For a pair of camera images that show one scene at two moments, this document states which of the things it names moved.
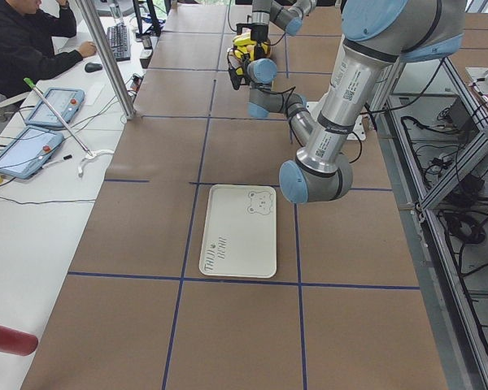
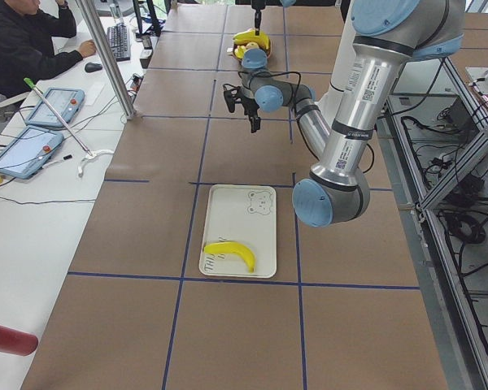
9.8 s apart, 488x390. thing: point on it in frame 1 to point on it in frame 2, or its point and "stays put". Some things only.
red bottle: [4, 340] stays put
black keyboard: [119, 39] stays put
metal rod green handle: [31, 84] stays put
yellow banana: [244, 40] to [233, 247]
